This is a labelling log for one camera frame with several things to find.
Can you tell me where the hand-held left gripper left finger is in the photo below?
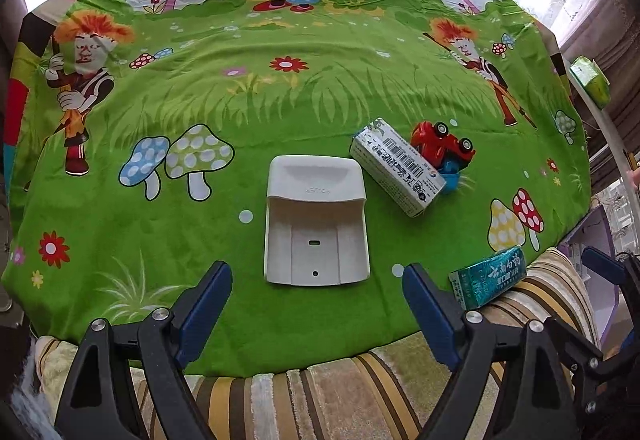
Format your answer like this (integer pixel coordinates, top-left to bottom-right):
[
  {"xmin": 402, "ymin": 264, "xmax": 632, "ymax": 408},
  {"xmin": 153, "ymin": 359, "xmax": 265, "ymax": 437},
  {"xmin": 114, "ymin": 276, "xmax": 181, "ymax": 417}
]
[{"xmin": 54, "ymin": 261, "xmax": 234, "ymax": 440}]

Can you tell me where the purple cardboard box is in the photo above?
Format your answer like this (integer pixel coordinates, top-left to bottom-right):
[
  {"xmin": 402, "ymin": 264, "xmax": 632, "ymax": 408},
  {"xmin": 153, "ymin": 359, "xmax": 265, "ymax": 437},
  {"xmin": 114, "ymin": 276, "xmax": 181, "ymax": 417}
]
[{"xmin": 557, "ymin": 207, "xmax": 631, "ymax": 351}]

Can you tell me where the teal toothpaste carton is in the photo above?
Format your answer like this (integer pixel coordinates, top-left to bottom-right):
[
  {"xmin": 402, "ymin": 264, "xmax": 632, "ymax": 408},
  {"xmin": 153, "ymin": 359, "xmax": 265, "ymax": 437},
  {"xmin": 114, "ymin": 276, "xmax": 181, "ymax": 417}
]
[{"xmin": 448, "ymin": 245, "xmax": 528, "ymax": 312}]

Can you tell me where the green tissue pack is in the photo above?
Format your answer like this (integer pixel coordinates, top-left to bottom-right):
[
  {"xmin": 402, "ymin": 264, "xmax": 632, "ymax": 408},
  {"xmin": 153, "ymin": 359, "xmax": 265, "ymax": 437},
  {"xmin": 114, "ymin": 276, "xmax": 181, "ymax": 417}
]
[{"xmin": 569, "ymin": 55, "xmax": 612, "ymax": 108}]

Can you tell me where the red toy car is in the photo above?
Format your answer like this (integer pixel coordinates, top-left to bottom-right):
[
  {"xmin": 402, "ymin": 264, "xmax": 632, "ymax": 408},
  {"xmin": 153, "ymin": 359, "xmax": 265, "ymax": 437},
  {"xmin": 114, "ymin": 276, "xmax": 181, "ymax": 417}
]
[{"xmin": 410, "ymin": 121, "xmax": 477, "ymax": 171}]

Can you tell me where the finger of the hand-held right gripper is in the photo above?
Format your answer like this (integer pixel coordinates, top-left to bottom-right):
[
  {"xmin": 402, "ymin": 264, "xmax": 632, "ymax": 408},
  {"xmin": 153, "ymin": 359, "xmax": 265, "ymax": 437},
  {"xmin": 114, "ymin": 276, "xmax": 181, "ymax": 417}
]
[
  {"xmin": 544, "ymin": 312, "xmax": 640, "ymax": 426},
  {"xmin": 581, "ymin": 246, "xmax": 640, "ymax": 302}
]

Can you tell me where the long white barcode carton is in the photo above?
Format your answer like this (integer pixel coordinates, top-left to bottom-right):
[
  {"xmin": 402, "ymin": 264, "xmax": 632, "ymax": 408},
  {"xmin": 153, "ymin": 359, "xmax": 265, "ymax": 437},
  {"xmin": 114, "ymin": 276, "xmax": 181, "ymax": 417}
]
[{"xmin": 349, "ymin": 117, "xmax": 447, "ymax": 219}]

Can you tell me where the person's dark furry clothing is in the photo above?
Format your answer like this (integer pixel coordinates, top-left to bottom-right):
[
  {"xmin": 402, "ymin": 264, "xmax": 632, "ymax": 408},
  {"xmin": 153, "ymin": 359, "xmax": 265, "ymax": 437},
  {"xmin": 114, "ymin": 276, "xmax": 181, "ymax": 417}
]
[{"xmin": 0, "ymin": 340, "xmax": 61, "ymax": 440}]

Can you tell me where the brown patterned curtain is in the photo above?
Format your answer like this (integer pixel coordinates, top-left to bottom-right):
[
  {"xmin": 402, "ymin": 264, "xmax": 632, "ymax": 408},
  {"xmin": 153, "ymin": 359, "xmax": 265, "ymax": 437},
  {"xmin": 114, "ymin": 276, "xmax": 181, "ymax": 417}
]
[{"xmin": 550, "ymin": 0, "xmax": 640, "ymax": 121}]

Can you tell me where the green cartoon printed blanket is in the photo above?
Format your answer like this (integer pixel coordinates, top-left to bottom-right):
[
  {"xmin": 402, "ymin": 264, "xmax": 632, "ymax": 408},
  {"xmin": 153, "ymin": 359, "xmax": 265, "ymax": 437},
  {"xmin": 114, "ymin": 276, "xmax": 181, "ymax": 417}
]
[{"xmin": 2, "ymin": 0, "xmax": 593, "ymax": 378}]

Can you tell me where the white plastic holder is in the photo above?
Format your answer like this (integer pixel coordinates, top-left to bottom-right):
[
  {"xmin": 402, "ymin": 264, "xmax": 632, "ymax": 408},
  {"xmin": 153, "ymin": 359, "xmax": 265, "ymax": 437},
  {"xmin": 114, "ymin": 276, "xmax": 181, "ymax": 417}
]
[{"xmin": 264, "ymin": 155, "xmax": 372, "ymax": 287}]

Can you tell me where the white curved desk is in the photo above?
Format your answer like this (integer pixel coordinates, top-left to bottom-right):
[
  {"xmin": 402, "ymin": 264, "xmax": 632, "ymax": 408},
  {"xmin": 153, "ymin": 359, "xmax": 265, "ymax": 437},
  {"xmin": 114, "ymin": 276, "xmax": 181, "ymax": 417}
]
[{"xmin": 567, "ymin": 65, "xmax": 640, "ymax": 181}]

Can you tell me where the striped tasselled sofa cover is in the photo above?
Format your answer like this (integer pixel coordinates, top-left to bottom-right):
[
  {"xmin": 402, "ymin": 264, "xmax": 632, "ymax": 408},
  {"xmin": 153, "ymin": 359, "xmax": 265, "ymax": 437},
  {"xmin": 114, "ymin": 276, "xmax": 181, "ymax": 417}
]
[{"xmin": 35, "ymin": 247, "xmax": 601, "ymax": 440}]

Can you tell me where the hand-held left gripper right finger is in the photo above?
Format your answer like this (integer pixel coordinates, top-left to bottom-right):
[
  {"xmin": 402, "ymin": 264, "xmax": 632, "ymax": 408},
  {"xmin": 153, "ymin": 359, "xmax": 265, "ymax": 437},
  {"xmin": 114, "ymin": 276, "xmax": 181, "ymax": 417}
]
[{"xmin": 402, "ymin": 262, "xmax": 581, "ymax": 440}]

